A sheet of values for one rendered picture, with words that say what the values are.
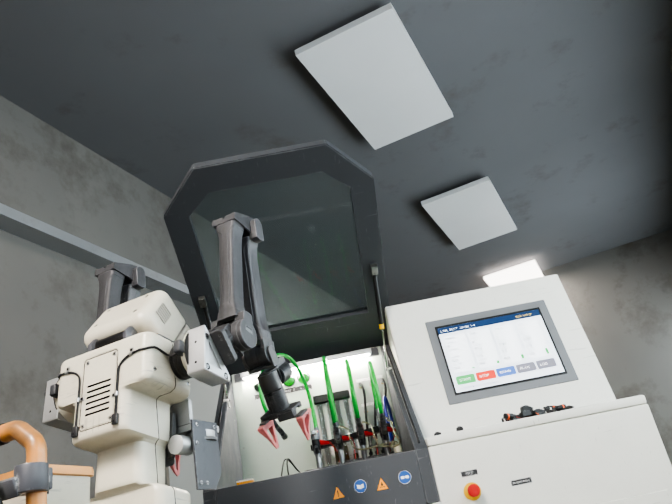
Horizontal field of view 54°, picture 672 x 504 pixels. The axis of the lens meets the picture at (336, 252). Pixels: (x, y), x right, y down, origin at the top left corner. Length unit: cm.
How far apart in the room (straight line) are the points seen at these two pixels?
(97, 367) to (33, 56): 261
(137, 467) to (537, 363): 150
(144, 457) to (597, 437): 135
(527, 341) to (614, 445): 53
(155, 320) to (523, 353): 141
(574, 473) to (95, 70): 316
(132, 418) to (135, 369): 11
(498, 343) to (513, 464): 55
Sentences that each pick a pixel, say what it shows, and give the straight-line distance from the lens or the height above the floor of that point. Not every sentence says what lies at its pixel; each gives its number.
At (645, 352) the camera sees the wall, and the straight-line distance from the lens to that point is 804.
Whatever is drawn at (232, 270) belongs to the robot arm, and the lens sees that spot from 178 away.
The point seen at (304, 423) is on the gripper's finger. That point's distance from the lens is 181.
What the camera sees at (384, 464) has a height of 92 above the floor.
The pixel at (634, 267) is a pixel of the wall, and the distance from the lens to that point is 828.
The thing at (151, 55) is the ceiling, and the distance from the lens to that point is 398.
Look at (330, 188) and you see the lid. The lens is 234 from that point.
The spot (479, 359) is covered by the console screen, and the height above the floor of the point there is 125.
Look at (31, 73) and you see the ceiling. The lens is 413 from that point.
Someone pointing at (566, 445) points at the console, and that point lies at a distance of 222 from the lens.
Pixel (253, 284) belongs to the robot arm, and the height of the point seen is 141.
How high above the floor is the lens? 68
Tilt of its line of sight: 25 degrees up
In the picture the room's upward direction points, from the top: 11 degrees counter-clockwise
